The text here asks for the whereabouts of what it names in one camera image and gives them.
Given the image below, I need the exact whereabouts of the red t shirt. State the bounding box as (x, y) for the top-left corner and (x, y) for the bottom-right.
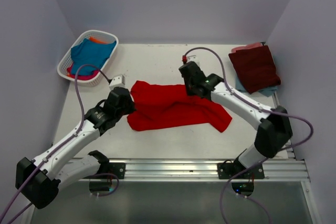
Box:
(127, 81), (232, 133)

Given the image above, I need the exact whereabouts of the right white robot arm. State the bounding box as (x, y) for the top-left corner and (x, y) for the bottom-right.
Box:
(179, 61), (292, 178)

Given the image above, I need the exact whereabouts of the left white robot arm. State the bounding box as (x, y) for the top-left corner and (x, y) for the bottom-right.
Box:
(15, 87), (135, 209)

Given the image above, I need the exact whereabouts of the magenta t shirt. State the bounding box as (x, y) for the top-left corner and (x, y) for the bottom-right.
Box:
(66, 66), (100, 81)

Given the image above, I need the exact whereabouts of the white plastic laundry basket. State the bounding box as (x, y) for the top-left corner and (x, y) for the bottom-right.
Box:
(57, 30), (119, 87)

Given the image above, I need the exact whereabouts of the folded maroon t shirt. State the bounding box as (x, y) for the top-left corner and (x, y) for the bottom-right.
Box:
(229, 46), (281, 94)

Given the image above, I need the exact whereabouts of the folded pink t shirt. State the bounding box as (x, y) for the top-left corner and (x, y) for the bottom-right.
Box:
(231, 42), (264, 53)

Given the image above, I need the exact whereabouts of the orange t shirt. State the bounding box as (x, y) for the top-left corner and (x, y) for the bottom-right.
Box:
(89, 37), (108, 44)

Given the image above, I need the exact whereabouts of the folded light blue t shirt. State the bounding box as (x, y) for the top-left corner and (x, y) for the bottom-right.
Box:
(235, 78), (278, 97)

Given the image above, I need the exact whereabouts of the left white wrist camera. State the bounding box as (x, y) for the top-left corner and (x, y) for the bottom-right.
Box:
(109, 74), (125, 90)

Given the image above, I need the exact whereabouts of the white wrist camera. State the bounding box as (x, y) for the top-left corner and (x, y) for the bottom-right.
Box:
(182, 55), (200, 67)
(109, 74), (125, 90)

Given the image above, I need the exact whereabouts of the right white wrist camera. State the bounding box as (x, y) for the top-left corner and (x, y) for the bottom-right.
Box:
(182, 55), (200, 67)

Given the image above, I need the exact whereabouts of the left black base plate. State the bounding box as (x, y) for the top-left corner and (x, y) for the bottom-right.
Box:
(84, 162), (126, 179)

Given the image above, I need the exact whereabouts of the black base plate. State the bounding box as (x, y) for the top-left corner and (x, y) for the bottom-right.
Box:
(84, 162), (126, 179)
(217, 159), (265, 179)

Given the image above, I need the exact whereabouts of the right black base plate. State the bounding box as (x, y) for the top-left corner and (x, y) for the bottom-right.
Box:
(217, 159), (265, 179)

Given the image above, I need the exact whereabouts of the aluminium mounting rail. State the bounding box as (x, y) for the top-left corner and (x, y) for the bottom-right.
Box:
(34, 145), (312, 183)

